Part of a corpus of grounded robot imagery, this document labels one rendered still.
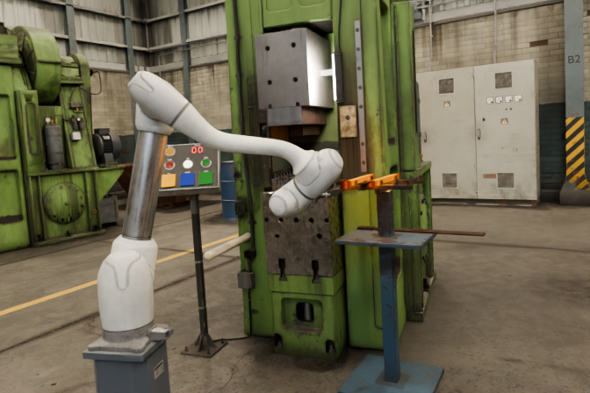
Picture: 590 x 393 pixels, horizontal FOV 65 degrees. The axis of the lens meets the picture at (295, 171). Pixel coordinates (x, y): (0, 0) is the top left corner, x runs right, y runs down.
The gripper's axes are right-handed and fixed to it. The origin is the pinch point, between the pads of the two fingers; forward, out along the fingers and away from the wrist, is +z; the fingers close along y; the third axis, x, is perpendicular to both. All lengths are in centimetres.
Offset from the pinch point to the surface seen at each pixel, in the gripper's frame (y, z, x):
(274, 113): -50, 46, 35
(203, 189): -85, 24, -3
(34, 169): -488, 186, 0
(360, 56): -7, 65, 62
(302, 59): -33, 48, 62
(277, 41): -46, 46, 73
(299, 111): -36, 47, 35
